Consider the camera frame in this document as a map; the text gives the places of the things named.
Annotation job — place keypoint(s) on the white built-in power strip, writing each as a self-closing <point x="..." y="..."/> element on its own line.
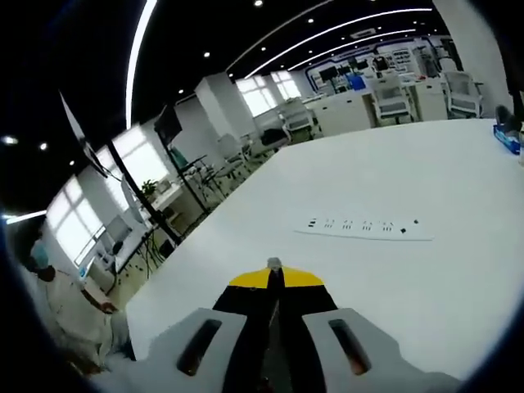
<point x="364" y="229"/>

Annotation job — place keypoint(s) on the blue flat box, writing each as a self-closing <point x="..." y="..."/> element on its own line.
<point x="507" y="140"/>

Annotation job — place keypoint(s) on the large display screen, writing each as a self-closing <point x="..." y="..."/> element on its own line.
<point x="84" y="135"/>

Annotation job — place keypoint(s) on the small potted plant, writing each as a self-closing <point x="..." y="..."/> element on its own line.
<point x="149" y="189"/>

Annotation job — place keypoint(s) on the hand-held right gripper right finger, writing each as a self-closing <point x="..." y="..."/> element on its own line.
<point x="303" y="319"/>

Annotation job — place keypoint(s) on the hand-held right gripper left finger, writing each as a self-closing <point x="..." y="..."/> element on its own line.
<point x="241" y="319"/>

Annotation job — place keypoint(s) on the black monitor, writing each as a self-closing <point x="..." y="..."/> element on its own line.
<point x="168" y="123"/>

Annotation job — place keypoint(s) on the white mesh office chair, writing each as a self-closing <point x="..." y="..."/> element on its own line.
<point x="462" y="96"/>
<point x="392" y="100"/>
<point x="296" y="122"/>

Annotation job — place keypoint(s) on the blue storage box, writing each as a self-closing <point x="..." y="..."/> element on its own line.
<point x="358" y="81"/>

